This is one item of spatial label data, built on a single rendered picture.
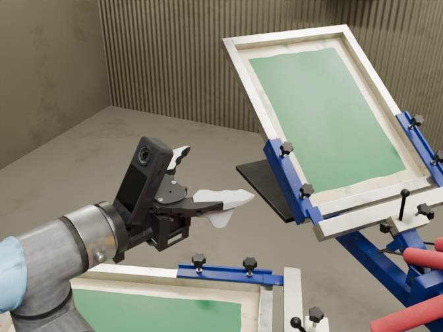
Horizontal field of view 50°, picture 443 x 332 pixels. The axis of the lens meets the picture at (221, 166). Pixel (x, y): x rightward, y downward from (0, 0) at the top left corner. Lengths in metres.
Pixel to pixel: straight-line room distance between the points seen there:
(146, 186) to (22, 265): 0.17
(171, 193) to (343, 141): 1.22
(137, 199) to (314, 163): 1.15
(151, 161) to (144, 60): 4.44
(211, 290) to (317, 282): 1.54
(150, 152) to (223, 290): 0.99
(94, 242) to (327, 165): 1.22
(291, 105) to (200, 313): 0.83
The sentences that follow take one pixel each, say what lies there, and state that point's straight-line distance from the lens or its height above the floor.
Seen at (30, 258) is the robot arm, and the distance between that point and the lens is 0.57.
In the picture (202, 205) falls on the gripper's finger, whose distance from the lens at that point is 0.63.
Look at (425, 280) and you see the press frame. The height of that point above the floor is 1.05.
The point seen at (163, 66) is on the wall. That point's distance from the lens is 4.91.
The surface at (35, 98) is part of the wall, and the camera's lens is 4.61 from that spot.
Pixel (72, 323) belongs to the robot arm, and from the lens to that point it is 0.61.
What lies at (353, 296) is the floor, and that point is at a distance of 2.96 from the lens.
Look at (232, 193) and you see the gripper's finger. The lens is 0.65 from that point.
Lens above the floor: 2.03
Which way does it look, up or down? 30 degrees down
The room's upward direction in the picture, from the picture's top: straight up
